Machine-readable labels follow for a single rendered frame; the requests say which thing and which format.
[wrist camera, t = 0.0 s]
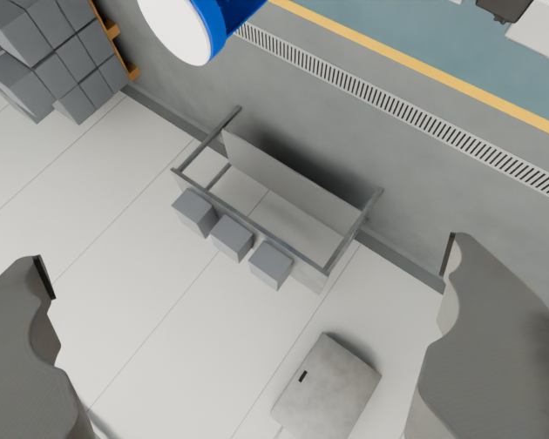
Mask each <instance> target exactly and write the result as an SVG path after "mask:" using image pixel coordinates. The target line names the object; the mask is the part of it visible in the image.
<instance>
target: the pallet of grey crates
mask: <svg viewBox="0 0 549 439"><path fill-rule="evenodd" d="M119 33H120V31H119V28H118V26H117V24H115V23H114V22H113V21H111V20H109V19H107V18H106V17H103V16H101V15H99V14H98V12H97V10H96V8H95V6H94V4H93V2H92V0H0V95H1V96H2V97H3V98H4V99H5V100H6V101H7V102H8V103H9V104H10V105H12V106H13V107H14V108H15V109H16V110H17V111H19V112H20V113H22V114H23V115H24V116H25V117H26V118H28V119H29V120H31V121H32V122H33V123H35V124H36V125H37V124H38V123H39V122H41V121H42V120H43V119H44V118H46V117H47V116H48V115H49V114H50V113H51V112H53V111H54V110H55V109H56V110H57V111H59V112H60V113H62V114H63V115H65V116H66V117H67V118H69V119H70V120H72V121H73V122H74V123H76V124H77V125H81V124H82V123H83V122H84V121H86V120H87V119H88V118H89V117H90V116H91V115H92V114H93V113H94V112H95V111H96V110H98V109H99V108H100V107H101V106H102V105H104V104H105V103H106V102H107V101H108V100H109V99H110V98H112V97H113V96H114V95H115V94H116V93H117V92H118V91H120V90H121V89H122V88H123V87H124V86H125V85H126V84H128V83H129V82H130V81H133V80H134V79H135V78H136V77H137V76H139V75H140V72H139V69H138V67H136V66H135V65H133V64H131V63H129V62H127V61H126V60H124V59H123V58H122V57H121V56H120V55H119V52H118V51H117V49H116V47H115V45H114V43H113V41H112V39H114V38H115V37H116V36H117V35H118V34H119ZM113 94H114V95H113Z"/></svg>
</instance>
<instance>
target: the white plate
mask: <svg viewBox="0 0 549 439"><path fill-rule="evenodd" d="M138 3H139V7H140V9H141V11H142V13H143V15H144V17H145V19H146V21H147V22H148V24H149V25H150V27H151V28H152V30H153V32H154V33H155V34H156V36H157V37H158V38H159V40H160V41H161V42H162V43H163V44H164V45H165V46H166V47H167V48H168V49H169V50H170V51H171V52H172V53H173V54H174V55H176V56H177V57H179V58H180V59H182V60H183V61H185V62H187V63H189V64H193V65H203V64H205V63H206V62H207V61H208V59H209V58H210V55H211V45H210V40H209V36H208V34H207V30H206V27H205V25H204V24H203V22H202V20H201V18H200V15H199V14H198V12H197V10H196V9H195V8H194V7H193V5H192V4H191V2H190V1H189V0H138Z"/></svg>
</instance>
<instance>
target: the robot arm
mask: <svg viewBox="0 0 549 439"><path fill-rule="evenodd" d="M439 276H442V277H444V282H445V284H446V287H445V290H444V295H443V299H442V301H441V304H440V308H439V310H438V314H437V325H438V327H439V329H440V331H441V334H442V336H443V337H441V338H440V339H438V340H436V341H433V342H432V343H431V344H430V345H429V346H428V347H427V348H426V352H425V355H424V360H423V363H422V367H421V369H420V373H419V376H418V378H417V384H416V387H415V390H414V394H413V396H412V400H411V404H410V410H409V413H408V416H407V420H406V423H405V427H404V438H405V439H549V308H548V306H547V305H546V304H545V303H544V302H543V301H542V300H541V299H540V298H539V297H538V296H537V295H536V294H535V293H534V292H533V291H532V290H531V289H530V288H529V287H528V286H527V285H526V284H525V283H524V282H523V281H522V280H521V279H520V278H519V277H518V276H517V275H516V274H514V273H513V272H512V271H511V270H510V269H509V268H508V267H506V266H505V265H504V264H503V263H502V262H501V261H500V260H498V259H497V258H496V257H495V256H494V255H493V254H491V253H490V252H489V251H488V250H487V249H486V248H485V247H483V246H482V245H481V244H480V243H479V242H478V241H476V240H475V239H474V238H473V237H472V236H471V235H469V234H468V233H461V232H458V233H453V232H451V233H450V237H449V240H448V243H447V247H446V250H445V253H444V259H443V262H442V266H441V268H440V272H439ZM56 298H57V297H56V295H55V292H54V289H53V287H52V284H51V280H50V277H49V274H48V272H47V269H46V266H45V264H44V261H43V259H42V257H41V254H38V255H29V256H24V257H21V258H19V259H17V260H15V261H14V262H13V263H12V264H11V265H10V266H9V267H7V268H6V269H5V270H4V271H3V272H2V273H1V274H0V439H96V436H95V434H94V431H93V428H92V424H91V421H90V418H89V416H88V415H87V413H86V411H85V408H84V406H83V404H82V402H81V401H80V399H79V397H78V394H77V392H76V390H75V388H74V387H73V385H72V383H71V380H70V378H69V376H68V375H67V373H66V372H65V371H64V370H63V369H61V368H58V367H55V362H56V359H57V357H58V353H59V351H60V349H61V342H60V340H59V339H58V335H57V333H56V331H55V329H54V327H53V326H52V324H51V321H50V318H49V316H48V314H47V313H48V310H49V308H50V306H51V301H53V300H55V299H56Z"/></svg>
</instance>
